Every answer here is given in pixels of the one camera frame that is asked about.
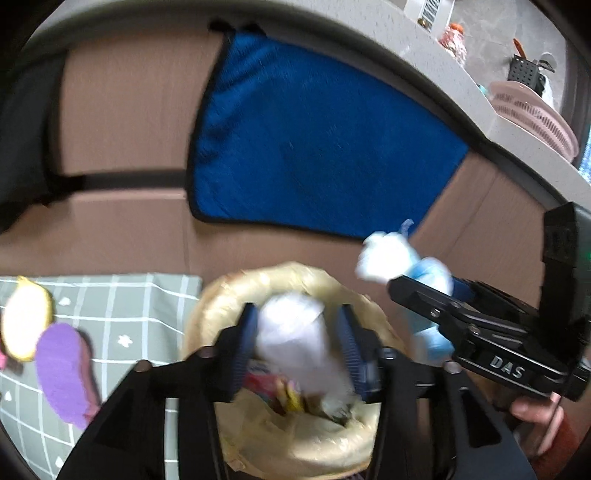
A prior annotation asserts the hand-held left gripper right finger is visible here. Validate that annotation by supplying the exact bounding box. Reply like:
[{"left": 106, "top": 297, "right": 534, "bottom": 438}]
[{"left": 336, "top": 305, "right": 539, "bottom": 480}]

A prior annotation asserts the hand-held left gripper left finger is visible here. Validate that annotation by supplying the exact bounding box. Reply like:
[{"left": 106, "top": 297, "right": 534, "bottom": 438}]
[{"left": 58, "top": 303, "right": 259, "bottom": 480}]

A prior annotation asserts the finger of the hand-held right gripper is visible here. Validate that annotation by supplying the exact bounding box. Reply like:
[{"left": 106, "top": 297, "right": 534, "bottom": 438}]
[
  {"left": 388, "top": 275, "right": 485, "bottom": 356},
  {"left": 450, "top": 276, "right": 543, "bottom": 324}
]

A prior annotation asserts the white paper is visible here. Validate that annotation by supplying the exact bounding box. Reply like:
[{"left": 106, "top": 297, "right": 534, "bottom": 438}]
[{"left": 256, "top": 293, "right": 361, "bottom": 407}]

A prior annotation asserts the white and blue wrapper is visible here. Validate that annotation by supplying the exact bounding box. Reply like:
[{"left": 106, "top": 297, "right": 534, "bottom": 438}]
[{"left": 355, "top": 219, "right": 455, "bottom": 365}]

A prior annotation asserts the trash bin with yellow liner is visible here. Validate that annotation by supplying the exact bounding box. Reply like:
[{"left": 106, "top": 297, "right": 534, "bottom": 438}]
[{"left": 182, "top": 261, "right": 407, "bottom": 476}]

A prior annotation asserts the yellow and white packet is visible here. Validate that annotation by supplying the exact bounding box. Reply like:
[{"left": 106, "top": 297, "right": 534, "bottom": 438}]
[{"left": 0, "top": 276, "right": 54, "bottom": 363}]

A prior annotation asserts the person's right hand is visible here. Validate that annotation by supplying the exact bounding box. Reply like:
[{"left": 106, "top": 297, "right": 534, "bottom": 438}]
[{"left": 512, "top": 392, "right": 566, "bottom": 444}]

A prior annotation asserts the green checked tablecloth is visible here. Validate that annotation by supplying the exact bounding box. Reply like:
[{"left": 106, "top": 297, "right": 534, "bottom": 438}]
[{"left": 0, "top": 272, "right": 204, "bottom": 480}]

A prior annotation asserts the purple sponge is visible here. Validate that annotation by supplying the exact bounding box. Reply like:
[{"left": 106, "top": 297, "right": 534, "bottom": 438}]
[{"left": 36, "top": 323, "right": 100, "bottom": 430}]

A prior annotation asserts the pink plastic basket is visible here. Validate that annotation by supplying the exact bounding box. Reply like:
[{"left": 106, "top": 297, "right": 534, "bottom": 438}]
[{"left": 489, "top": 80, "right": 580, "bottom": 162}]

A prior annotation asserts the blue towel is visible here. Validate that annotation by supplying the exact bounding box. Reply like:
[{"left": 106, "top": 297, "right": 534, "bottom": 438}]
[{"left": 187, "top": 25, "right": 472, "bottom": 241}]

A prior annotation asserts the white plastic bag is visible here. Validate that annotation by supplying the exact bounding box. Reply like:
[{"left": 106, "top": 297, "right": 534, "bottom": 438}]
[{"left": 538, "top": 53, "right": 555, "bottom": 109}]

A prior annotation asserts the black utensil holder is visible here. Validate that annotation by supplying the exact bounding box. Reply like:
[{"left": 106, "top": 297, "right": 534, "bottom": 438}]
[{"left": 508, "top": 54, "right": 546, "bottom": 90}]

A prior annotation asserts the orange-capped plastic bottle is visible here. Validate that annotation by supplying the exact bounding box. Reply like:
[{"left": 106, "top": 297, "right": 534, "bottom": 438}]
[{"left": 438, "top": 23, "right": 469, "bottom": 61}]

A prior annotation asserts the wooden kitchen cabinet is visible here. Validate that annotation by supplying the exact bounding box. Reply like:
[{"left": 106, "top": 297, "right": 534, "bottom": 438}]
[{"left": 0, "top": 21, "right": 573, "bottom": 324}]

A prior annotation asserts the white vented column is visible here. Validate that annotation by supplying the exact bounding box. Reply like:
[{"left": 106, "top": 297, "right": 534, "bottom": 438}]
[{"left": 404, "top": 0, "right": 455, "bottom": 33}]

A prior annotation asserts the black cloth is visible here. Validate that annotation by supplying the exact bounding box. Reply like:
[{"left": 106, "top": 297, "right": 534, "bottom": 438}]
[{"left": 0, "top": 51, "right": 86, "bottom": 234}]

